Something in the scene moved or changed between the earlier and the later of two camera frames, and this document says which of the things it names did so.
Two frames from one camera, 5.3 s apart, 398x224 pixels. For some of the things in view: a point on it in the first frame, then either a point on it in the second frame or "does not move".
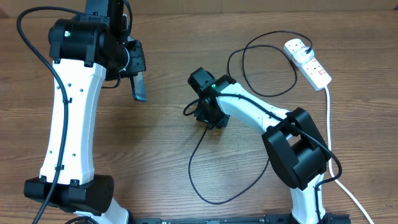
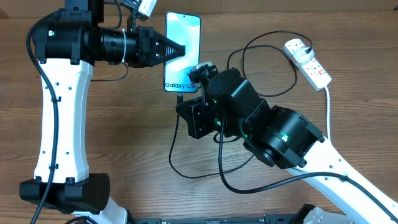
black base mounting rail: [276, 219] does not move
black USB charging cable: [218, 203] -> [250, 84]
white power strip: [311, 70] does not move
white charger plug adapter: [301, 56] does not move
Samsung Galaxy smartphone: [137, 86] -> [185, 27]
